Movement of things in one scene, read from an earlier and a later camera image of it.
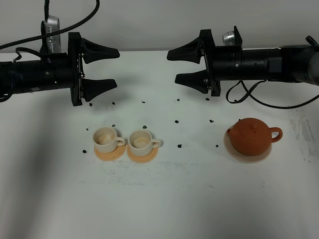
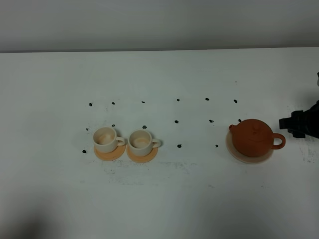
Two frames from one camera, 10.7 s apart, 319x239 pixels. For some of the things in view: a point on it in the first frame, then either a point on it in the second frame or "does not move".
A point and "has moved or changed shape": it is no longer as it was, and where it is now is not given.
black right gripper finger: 193,51 to 295,124
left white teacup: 105,140 does not move
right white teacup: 141,143 does not move
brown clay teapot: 251,137 has moved or changed shape
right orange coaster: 145,158 does not move
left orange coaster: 116,154 does not move
